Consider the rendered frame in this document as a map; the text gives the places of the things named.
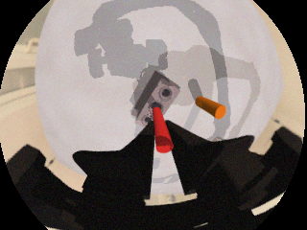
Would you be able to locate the red peg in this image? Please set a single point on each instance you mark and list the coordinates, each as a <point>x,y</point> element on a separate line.
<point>162,141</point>

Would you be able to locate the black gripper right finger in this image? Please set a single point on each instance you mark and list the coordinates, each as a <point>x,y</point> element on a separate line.
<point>195,157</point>

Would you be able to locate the dark grey cube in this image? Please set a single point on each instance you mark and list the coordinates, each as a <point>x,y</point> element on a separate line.
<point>158,99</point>

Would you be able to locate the orange cylinder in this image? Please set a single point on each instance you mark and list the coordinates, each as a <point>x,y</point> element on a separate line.
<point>215,109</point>

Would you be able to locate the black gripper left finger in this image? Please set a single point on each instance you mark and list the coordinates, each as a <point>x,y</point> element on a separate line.
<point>133,162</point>

